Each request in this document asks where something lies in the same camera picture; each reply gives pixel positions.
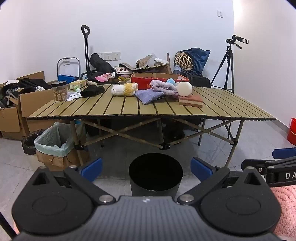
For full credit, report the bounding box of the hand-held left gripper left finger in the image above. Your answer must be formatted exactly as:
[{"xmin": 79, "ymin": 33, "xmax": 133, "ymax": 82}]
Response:
[{"xmin": 31, "ymin": 158, "xmax": 117, "ymax": 205}]

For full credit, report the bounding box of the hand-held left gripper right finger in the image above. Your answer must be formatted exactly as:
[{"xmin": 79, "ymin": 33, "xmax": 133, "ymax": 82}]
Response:
[{"xmin": 176, "ymin": 157, "xmax": 265, "ymax": 205}]

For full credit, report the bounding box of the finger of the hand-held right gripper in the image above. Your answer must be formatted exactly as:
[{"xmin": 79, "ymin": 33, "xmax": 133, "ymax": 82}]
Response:
[
  {"xmin": 241, "ymin": 157, "xmax": 296, "ymax": 174},
  {"xmin": 272, "ymin": 147, "xmax": 296, "ymax": 160}
]

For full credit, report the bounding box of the black round bin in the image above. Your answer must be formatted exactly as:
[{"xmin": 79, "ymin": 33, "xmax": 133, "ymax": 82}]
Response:
[{"xmin": 129, "ymin": 153, "xmax": 184, "ymax": 197}]

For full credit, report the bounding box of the red layered sponge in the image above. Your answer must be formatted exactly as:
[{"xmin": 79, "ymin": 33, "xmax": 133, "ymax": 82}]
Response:
[{"xmin": 179, "ymin": 94, "xmax": 203, "ymax": 108}]

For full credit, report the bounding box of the yellow and white plush toy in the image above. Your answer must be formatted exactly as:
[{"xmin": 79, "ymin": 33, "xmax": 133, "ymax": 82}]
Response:
[{"xmin": 111, "ymin": 82, "xmax": 139, "ymax": 96}]

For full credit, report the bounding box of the purple plush toy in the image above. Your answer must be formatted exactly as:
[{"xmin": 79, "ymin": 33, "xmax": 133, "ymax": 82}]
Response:
[{"xmin": 150, "ymin": 79, "xmax": 179, "ymax": 100}]

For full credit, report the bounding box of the black trash bag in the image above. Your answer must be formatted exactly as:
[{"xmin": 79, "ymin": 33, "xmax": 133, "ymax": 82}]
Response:
[{"xmin": 22, "ymin": 129, "xmax": 45, "ymax": 156}]

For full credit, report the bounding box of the red bucket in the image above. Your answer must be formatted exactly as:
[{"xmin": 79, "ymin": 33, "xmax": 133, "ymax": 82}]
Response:
[{"xmin": 287, "ymin": 118, "xmax": 296, "ymax": 146}]

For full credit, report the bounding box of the person's pink fleece clothing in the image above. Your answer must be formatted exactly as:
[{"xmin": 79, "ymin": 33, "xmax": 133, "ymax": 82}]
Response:
[{"xmin": 269, "ymin": 184, "xmax": 296, "ymax": 241}]

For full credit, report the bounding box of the cardboard box with green liner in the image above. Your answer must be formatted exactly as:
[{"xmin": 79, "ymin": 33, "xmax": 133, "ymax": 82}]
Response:
[{"xmin": 34, "ymin": 122, "xmax": 90, "ymax": 171}]

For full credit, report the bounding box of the olive slatted folding table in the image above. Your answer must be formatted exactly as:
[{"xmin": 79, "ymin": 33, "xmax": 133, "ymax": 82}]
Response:
[{"xmin": 26, "ymin": 83, "xmax": 277, "ymax": 163}]

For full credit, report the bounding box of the white paper sheet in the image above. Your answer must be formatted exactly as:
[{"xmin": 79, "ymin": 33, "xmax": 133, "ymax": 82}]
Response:
[{"xmin": 67, "ymin": 91, "xmax": 82, "ymax": 101}]

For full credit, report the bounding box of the black cloth bundle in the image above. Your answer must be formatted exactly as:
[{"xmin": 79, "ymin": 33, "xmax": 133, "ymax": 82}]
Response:
[{"xmin": 80, "ymin": 84, "xmax": 105, "ymax": 98}]

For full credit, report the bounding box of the white ball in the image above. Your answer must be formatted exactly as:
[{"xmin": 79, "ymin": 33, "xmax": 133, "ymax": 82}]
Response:
[{"xmin": 177, "ymin": 82, "xmax": 193, "ymax": 97}]

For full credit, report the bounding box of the clear jar with black lid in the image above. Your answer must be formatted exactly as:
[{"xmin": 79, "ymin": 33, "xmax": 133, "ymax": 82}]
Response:
[{"xmin": 51, "ymin": 80, "xmax": 69, "ymax": 102}]

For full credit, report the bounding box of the yellow carton box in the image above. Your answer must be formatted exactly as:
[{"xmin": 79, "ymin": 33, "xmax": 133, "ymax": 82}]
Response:
[{"xmin": 69, "ymin": 80, "xmax": 86, "ymax": 90}]

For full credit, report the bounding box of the large brown cardboard box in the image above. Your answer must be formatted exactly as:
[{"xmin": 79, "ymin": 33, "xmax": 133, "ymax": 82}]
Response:
[
  {"xmin": 0, "ymin": 105, "xmax": 23, "ymax": 141},
  {"xmin": 18, "ymin": 80, "xmax": 77, "ymax": 139}
]

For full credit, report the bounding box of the pink packet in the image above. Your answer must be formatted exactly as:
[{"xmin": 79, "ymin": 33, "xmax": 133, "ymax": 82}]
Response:
[{"xmin": 95, "ymin": 72, "xmax": 112, "ymax": 82}]

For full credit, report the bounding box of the blue box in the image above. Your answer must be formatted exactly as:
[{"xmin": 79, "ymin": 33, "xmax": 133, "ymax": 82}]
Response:
[{"xmin": 58, "ymin": 74, "xmax": 80, "ymax": 87}]

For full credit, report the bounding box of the red cardboard box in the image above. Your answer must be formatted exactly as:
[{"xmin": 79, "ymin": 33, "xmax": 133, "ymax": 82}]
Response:
[{"xmin": 130, "ymin": 72, "xmax": 190, "ymax": 90}]

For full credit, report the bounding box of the pile of dark clothes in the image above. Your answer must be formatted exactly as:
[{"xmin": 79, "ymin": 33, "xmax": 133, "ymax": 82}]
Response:
[{"xmin": 0, "ymin": 78, "xmax": 52, "ymax": 108}]

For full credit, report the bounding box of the black soft bag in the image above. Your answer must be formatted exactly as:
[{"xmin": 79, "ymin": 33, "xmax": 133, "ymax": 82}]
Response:
[{"xmin": 89, "ymin": 53, "xmax": 115, "ymax": 73}]

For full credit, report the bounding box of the open brown cardboard box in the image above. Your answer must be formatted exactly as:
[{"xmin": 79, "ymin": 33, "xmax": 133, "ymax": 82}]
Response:
[{"xmin": 148, "ymin": 52, "xmax": 173, "ymax": 75}]

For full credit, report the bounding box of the wicker ball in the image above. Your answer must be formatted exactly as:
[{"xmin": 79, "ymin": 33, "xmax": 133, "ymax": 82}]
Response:
[{"xmin": 174, "ymin": 52, "xmax": 193, "ymax": 69}]

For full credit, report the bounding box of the black tripod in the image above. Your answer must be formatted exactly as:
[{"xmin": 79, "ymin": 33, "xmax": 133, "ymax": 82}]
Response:
[{"xmin": 210, "ymin": 39, "xmax": 234, "ymax": 93}]

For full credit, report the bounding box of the dark blue fabric bag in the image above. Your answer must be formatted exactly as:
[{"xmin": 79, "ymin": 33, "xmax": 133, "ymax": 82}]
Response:
[{"xmin": 178, "ymin": 47, "xmax": 211, "ymax": 76}]

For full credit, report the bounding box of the white wall outlet strip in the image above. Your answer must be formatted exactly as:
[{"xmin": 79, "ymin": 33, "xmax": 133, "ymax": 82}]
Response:
[{"xmin": 97, "ymin": 51, "xmax": 121, "ymax": 61}]

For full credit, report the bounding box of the black telescopic pull handle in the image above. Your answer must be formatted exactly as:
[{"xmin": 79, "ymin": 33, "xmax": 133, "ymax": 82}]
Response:
[{"xmin": 81, "ymin": 25, "xmax": 91, "ymax": 77}]

